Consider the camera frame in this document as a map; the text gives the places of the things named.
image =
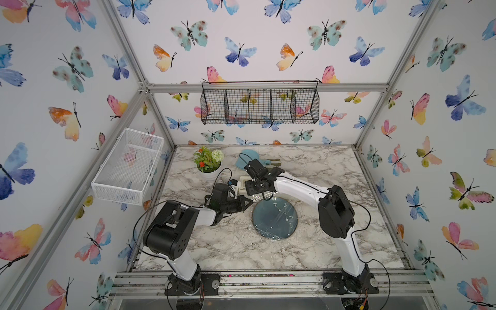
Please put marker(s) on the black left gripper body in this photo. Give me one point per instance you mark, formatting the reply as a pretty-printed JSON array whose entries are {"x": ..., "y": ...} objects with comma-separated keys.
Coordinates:
[{"x": 232, "y": 206}]

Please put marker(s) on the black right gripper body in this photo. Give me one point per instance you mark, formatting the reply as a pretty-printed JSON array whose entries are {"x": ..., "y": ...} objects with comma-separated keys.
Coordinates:
[{"x": 252, "y": 186}]

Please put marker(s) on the clear plastic wrap sheet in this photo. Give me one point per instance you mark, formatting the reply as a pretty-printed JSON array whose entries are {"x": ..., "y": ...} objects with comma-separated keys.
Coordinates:
[{"x": 275, "y": 217}]

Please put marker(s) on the dark teal round plate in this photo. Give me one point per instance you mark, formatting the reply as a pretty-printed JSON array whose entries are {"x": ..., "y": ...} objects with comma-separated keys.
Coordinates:
[{"x": 275, "y": 218}]

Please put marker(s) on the cream plastic wrap dispenser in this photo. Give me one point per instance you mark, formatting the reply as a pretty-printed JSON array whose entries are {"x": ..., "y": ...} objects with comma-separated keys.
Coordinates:
[{"x": 239, "y": 186}]

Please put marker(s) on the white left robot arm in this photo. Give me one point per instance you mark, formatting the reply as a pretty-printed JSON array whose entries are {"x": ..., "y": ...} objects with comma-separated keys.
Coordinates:
[{"x": 169, "y": 233}]

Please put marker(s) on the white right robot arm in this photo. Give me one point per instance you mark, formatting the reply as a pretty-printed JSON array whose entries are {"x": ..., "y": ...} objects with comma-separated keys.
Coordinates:
[{"x": 336, "y": 215}]

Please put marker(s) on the light blue plastic pan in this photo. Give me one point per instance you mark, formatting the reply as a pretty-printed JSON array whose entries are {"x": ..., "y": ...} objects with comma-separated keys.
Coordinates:
[{"x": 248, "y": 155}]

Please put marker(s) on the potted flower plant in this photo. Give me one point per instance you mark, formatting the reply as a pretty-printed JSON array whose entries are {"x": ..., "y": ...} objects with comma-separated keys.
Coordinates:
[{"x": 208, "y": 162}]

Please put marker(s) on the black wire wall basket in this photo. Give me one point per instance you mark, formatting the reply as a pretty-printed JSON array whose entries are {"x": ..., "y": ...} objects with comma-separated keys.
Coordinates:
[{"x": 259, "y": 102}]

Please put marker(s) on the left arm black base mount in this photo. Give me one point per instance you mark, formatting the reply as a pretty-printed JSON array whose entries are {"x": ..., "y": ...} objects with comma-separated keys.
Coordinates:
[{"x": 192, "y": 285}]

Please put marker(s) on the white mesh wall basket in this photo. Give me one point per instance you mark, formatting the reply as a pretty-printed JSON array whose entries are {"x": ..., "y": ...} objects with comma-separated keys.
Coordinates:
[{"x": 127, "y": 171}]

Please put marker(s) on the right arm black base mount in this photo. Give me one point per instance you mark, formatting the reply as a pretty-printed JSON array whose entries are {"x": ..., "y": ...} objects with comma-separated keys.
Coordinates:
[{"x": 350, "y": 282}]

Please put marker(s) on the aluminium front rail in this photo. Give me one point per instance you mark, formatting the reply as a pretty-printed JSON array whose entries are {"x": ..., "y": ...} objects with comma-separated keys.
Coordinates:
[{"x": 252, "y": 284}]

